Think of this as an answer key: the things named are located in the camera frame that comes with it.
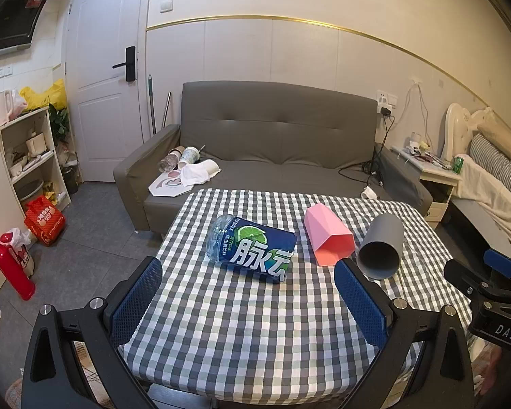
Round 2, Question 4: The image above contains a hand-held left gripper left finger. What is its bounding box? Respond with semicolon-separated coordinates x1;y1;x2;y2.
21;256;165;409

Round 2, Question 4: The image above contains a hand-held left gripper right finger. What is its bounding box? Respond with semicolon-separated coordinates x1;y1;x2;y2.
333;259;475;409

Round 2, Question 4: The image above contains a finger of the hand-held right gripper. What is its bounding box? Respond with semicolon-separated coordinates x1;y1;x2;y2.
444;258;495;298
483;248;511;280

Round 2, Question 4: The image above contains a grey cup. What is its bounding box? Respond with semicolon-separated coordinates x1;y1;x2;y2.
356;214;405;282

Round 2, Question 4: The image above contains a pink faceted cup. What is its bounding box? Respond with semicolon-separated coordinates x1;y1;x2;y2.
304;204;356;267

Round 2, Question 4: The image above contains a blue cut-bottle cup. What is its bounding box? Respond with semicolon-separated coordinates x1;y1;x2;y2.
206;215;298;283

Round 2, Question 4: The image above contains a plain white paper cup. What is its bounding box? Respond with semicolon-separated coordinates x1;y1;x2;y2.
198;158;220;177

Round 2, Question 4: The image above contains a white green-print paper cup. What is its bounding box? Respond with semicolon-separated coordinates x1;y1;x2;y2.
178;147;201;169

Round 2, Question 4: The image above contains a beige blanket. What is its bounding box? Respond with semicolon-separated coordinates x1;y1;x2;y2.
458;153;511;248

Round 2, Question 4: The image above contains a striped pillow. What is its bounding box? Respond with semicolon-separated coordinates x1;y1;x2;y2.
468;133;511;205

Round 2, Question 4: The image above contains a white nightstand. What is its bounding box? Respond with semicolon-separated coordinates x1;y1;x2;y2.
389;145;461;222

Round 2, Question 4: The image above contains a checkered tablecloth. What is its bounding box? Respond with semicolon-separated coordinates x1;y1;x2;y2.
118;188;473;397

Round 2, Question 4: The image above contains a red gift bag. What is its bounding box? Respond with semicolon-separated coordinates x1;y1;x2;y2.
24;196;66;246

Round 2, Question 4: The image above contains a white red-print plastic bag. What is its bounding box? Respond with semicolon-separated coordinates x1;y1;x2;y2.
2;227;35;277

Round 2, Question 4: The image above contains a red thermos flask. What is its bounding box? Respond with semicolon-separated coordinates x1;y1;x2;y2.
0;234;36;301

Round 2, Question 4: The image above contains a black trash bin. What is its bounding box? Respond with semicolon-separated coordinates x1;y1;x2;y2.
62;166;79;195

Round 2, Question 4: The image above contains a white cloth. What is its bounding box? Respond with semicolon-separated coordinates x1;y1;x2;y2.
180;164;211;187

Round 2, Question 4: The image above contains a cream bed headboard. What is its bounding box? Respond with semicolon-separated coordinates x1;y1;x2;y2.
440;102;495;160

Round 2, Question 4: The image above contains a clear plastic bottle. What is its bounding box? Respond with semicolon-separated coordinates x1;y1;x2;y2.
159;153;182;173

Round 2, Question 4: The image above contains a grey basin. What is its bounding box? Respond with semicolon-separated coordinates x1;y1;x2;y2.
16;179;45;201

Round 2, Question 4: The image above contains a white shelf unit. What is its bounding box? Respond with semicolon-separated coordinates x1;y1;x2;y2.
0;106;72;218

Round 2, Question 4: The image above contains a grey sofa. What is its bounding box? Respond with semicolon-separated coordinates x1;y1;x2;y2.
113;81;433;235

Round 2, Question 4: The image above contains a metal pole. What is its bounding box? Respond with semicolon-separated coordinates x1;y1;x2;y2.
161;91;173;131

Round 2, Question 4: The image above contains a green potted plant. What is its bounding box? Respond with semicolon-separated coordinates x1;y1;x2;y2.
49;103;71;146

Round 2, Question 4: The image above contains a yellow plastic bag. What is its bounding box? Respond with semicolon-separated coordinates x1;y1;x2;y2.
19;79;66;111

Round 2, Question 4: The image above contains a white electric kettle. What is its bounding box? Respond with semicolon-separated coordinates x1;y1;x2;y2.
0;89;17;131

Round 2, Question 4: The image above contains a white door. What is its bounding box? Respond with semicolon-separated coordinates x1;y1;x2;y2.
64;0;150;184

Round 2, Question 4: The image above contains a black range hood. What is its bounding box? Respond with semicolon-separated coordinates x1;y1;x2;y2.
0;0;58;58

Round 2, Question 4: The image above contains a black cable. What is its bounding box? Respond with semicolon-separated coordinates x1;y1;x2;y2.
338;113;397;188

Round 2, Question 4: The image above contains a white cable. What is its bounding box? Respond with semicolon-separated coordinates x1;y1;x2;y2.
394;79;435;150

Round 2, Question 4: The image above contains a mop handle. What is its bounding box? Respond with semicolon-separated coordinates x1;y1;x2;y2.
148;74;157;135

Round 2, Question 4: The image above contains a black door lock handle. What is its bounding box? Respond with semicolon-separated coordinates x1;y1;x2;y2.
112;46;137;82

